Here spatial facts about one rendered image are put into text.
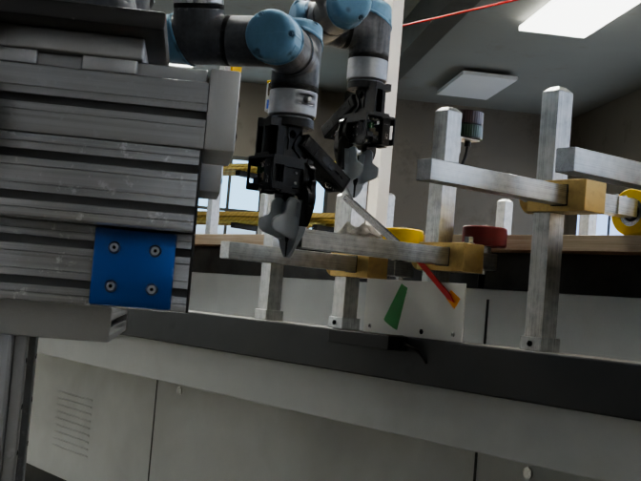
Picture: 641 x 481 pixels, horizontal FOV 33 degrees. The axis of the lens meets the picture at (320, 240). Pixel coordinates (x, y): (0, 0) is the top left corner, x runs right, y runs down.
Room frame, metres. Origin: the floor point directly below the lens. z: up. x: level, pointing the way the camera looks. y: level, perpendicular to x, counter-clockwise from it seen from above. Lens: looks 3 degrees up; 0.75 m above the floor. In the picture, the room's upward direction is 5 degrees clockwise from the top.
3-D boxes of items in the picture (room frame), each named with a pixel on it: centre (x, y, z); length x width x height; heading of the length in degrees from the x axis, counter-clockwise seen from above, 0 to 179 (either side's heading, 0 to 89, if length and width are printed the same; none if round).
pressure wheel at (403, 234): (2.13, -0.16, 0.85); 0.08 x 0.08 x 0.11
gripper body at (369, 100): (1.96, -0.07, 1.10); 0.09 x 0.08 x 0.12; 37
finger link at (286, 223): (1.63, 0.05, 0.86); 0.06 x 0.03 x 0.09; 127
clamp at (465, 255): (1.89, -0.23, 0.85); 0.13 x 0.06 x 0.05; 37
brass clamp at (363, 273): (2.08, -0.07, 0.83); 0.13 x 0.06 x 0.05; 37
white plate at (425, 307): (1.91, -0.17, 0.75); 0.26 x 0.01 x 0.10; 37
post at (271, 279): (2.31, 0.10, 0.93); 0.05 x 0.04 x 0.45; 37
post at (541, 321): (1.70, -0.36, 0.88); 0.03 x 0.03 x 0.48; 37
